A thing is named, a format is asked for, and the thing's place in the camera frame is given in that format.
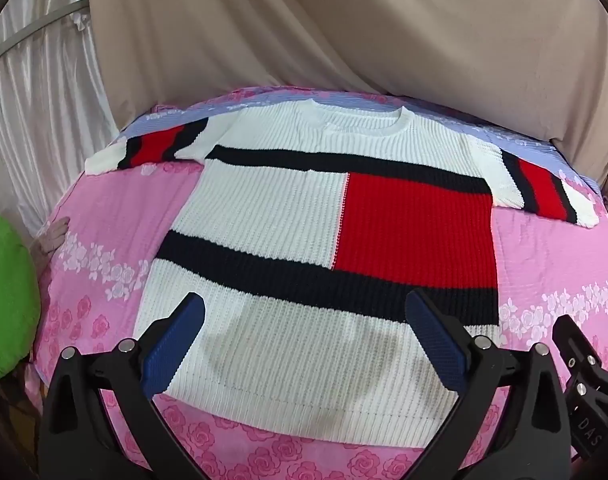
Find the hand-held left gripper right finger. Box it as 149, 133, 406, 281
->
405, 290, 572, 480

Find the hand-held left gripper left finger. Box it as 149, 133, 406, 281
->
38, 291, 207, 480

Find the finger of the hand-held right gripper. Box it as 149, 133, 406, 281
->
554, 312, 608, 461

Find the white red black knit sweater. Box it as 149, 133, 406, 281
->
85, 100, 600, 448

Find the pink floral bed sheet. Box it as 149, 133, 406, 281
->
26, 85, 608, 480

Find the tan fuzzy cloth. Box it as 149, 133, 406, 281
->
31, 215, 71, 261

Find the green plush pillow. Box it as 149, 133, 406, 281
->
0, 195, 41, 383

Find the white satin curtain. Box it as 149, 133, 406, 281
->
0, 0, 120, 241

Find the beige draped cloth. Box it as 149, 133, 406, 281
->
86, 0, 608, 191

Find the grey metal rod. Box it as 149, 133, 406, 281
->
0, 0, 92, 68

